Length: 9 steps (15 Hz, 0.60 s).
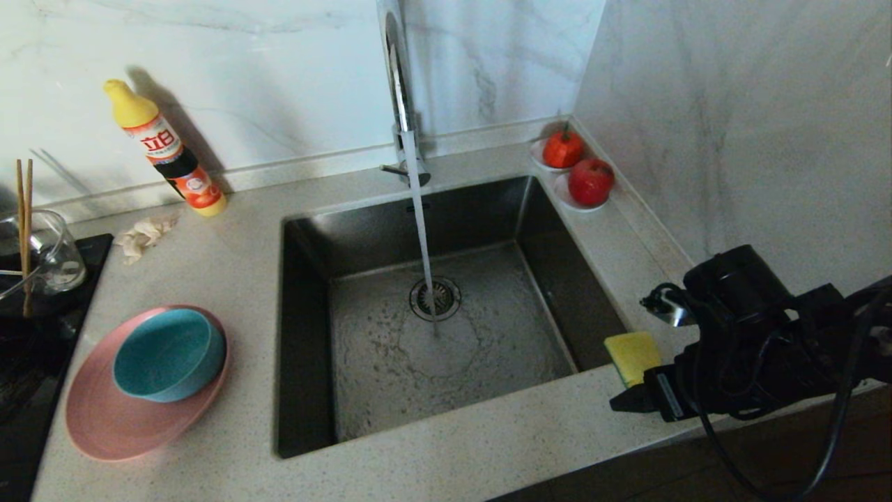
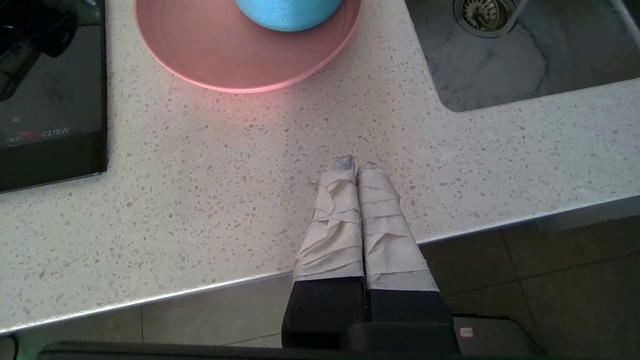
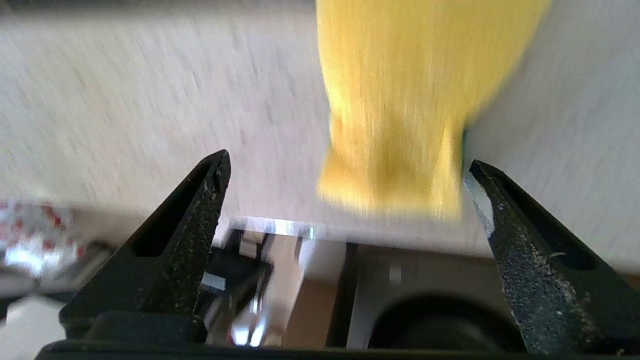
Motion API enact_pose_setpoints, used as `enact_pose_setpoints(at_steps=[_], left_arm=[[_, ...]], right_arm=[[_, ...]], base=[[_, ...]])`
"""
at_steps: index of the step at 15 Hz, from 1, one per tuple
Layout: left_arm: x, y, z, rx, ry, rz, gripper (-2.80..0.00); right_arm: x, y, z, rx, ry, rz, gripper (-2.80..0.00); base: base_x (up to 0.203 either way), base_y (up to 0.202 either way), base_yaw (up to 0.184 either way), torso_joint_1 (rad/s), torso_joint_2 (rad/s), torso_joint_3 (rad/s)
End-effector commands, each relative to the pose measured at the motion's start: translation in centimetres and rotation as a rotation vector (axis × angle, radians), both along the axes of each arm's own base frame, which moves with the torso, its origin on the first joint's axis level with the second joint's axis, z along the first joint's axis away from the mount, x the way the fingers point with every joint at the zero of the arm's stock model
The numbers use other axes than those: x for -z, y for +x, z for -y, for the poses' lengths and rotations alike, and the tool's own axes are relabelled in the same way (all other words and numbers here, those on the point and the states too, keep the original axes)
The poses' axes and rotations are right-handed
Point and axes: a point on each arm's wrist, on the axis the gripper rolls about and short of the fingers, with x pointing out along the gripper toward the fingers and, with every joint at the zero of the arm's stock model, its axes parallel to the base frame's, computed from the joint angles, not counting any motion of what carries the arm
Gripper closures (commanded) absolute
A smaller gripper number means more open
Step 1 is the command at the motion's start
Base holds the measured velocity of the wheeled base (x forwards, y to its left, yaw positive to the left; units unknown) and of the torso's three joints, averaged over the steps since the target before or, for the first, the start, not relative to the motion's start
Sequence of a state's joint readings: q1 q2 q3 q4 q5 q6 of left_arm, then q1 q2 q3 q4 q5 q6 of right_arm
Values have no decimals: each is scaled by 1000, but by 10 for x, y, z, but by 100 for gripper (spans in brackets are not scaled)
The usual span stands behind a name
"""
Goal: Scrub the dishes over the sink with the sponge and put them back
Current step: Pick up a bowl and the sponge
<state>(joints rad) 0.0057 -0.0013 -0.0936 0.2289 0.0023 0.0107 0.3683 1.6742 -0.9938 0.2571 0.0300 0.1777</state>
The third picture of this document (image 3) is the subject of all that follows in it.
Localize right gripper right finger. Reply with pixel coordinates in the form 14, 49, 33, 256
464, 160, 640, 357

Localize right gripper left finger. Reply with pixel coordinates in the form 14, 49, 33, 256
59, 149, 232, 343

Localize yellow green sponge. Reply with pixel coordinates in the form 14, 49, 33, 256
316, 0, 551, 221

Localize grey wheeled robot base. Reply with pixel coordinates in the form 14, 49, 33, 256
200, 216, 521, 351

